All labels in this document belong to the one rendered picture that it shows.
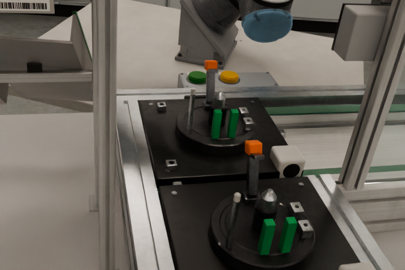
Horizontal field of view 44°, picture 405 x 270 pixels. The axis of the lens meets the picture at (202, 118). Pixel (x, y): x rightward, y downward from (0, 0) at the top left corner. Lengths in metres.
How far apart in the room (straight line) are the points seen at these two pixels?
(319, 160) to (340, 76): 0.52
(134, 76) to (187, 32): 0.19
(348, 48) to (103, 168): 0.37
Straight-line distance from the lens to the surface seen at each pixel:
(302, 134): 1.03
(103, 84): 0.56
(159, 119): 0.91
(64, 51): 0.69
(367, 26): 0.73
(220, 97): 0.85
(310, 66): 1.47
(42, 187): 0.94
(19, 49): 0.70
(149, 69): 1.33
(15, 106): 2.88
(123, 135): 0.88
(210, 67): 0.90
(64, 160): 1.00
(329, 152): 1.00
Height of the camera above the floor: 1.45
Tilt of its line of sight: 31 degrees down
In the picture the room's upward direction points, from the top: 7 degrees clockwise
